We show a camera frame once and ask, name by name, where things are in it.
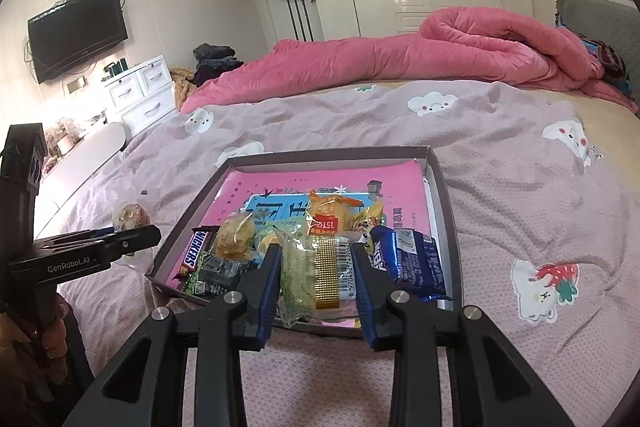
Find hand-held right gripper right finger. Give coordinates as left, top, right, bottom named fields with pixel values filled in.
left=350, top=243, right=576, bottom=427

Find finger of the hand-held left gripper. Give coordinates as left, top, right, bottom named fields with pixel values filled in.
left=107, top=225, right=162, bottom=265
left=35, top=228, right=120, bottom=247

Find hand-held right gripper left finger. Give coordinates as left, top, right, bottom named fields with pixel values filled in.
left=62, top=243, right=283, bottom=427

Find yellow-green clear snack packet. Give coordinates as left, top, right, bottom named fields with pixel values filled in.
left=274, top=227, right=363, bottom=328

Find dark green pea packet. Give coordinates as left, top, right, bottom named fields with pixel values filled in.
left=182, top=252, right=251, bottom=298

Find blue cookie packet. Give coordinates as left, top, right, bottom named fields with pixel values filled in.
left=369, top=224, right=448, bottom=303

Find brown chocolate bar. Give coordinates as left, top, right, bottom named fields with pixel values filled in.
left=177, top=227, right=218, bottom=280

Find clear crispy cake packet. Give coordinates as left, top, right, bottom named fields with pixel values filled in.
left=210, top=212, right=258, bottom=260

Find yellow cartoon snack packet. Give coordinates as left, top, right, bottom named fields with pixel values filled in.
left=350, top=199, right=386, bottom=258

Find orange bread packet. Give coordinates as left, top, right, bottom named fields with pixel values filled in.
left=305, top=189, right=363, bottom=238

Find grey shallow cardboard tray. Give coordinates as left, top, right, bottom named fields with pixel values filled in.
left=145, top=145, right=463, bottom=340

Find round pastry packet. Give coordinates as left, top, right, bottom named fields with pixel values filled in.
left=111, top=202, right=152, bottom=268

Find white rounded desk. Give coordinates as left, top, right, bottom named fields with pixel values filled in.
left=35, top=122, right=128, bottom=218

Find pink book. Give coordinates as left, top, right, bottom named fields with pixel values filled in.
left=167, top=159, right=431, bottom=323

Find white drawer cabinet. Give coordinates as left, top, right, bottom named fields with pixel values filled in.
left=102, top=54, right=178, bottom=135

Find brown fuzzy blanket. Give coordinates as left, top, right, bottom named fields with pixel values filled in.
left=170, top=67, right=198, bottom=110

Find purple printed bed sheet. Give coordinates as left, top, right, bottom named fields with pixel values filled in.
left=42, top=79, right=640, bottom=427

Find pile of dark clothes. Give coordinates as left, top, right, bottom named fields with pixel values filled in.
left=192, top=43, right=246, bottom=88

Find pink quilt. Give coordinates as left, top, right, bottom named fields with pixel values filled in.
left=180, top=6, right=640, bottom=115

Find beige bed sheet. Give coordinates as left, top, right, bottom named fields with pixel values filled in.
left=570, top=92, right=640, bottom=188

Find colourful folded clothes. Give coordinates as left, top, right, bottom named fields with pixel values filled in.
left=555, top=19, right=633, bottom=100

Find grey padded headboard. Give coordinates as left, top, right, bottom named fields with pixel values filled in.
left=554, top=0, right=640, bottom=102

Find black wall television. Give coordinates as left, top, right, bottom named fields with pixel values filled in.
left=27, top=0, right=129, bottom=84

